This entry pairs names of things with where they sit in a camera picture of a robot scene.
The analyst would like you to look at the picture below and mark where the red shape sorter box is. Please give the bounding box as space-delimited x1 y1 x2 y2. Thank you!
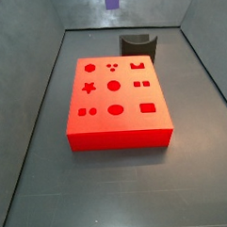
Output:
66 56 173 152

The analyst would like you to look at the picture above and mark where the purple rectangular block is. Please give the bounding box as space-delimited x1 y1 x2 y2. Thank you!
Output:
105 0 120 10

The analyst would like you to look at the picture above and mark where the black curved holder stand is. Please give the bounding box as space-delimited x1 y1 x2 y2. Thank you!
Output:
119 34 157 61

